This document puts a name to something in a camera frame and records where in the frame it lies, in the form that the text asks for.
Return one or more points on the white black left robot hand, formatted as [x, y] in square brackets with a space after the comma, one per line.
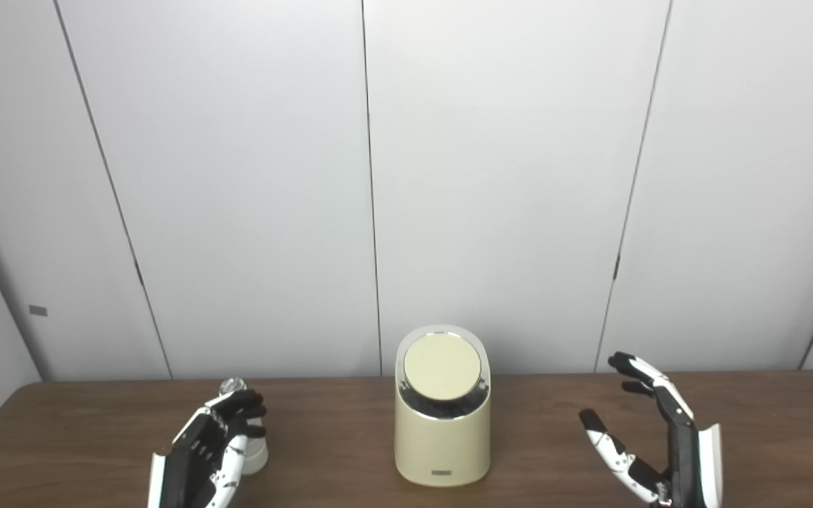
[191, 451]

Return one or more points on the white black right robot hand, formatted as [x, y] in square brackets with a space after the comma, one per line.
[682, 451]

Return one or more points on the small white plastic bottle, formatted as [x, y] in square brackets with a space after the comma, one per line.
[257, 455]

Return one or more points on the cream round bin lid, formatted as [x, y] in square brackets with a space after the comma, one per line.
[442, 367]

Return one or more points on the cream-colored bin body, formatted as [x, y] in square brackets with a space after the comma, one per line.
[442, 444]

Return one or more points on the black wall panel clip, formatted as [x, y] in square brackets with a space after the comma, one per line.
[616, 267]

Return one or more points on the small grey wall tag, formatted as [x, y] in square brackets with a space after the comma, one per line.
[38, 310]

